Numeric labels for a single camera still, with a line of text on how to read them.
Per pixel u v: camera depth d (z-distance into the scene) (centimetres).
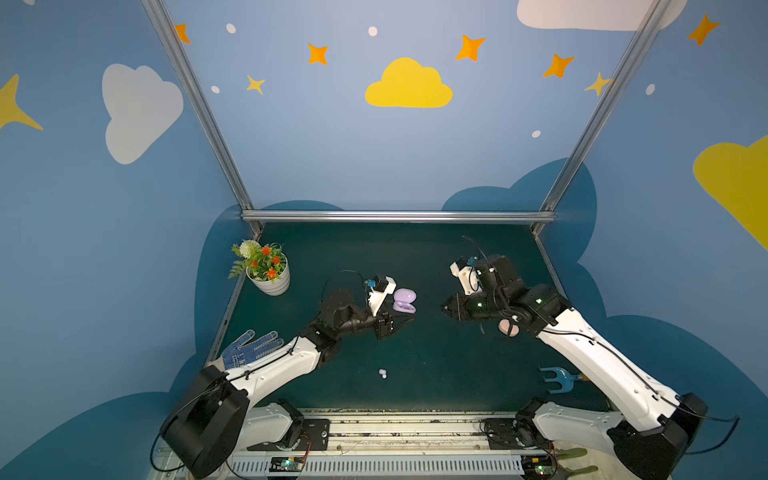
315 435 75
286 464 71
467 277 63
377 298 66
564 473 69
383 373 84
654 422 39
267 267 91
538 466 71
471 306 63
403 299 72
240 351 88
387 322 67
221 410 41
